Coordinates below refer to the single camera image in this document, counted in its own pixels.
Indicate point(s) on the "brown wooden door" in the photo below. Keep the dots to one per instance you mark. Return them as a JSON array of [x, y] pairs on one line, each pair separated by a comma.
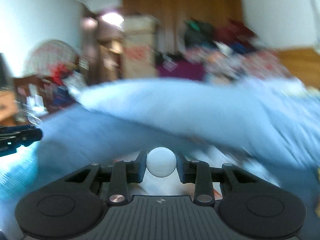
[[101, 48]]

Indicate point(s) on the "wooden headboard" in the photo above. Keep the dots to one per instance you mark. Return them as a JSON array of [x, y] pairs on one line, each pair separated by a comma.
[[303, 63]]

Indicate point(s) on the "red dotted pillow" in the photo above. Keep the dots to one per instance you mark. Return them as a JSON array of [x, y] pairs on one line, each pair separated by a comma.
[[261, 64]]

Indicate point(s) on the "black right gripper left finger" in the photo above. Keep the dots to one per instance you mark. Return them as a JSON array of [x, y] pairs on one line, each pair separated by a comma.
[[124, 173]]

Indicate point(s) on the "light blue duvet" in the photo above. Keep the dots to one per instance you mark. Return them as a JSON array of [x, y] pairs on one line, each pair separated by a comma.
[[270, 126]]

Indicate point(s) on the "white round bottle cap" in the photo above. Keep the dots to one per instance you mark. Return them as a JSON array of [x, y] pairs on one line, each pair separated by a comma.
[[161, 162]]

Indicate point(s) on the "red printed cardboard box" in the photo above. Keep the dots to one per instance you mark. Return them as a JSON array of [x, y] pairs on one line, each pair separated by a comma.
[[139, 44]]

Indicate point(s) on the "dark red clothes pile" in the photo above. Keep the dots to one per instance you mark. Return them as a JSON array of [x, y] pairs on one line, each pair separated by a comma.
[[234, 32]]

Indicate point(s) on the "striped fabric chair back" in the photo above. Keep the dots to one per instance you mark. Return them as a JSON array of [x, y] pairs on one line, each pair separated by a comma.
[[47, 55]]

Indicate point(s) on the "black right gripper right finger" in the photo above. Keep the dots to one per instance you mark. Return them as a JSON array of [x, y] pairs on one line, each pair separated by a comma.
[[198, 173]]

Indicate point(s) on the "black plastic bag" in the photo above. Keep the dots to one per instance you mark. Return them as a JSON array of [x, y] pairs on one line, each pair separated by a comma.
[[198, 33]]

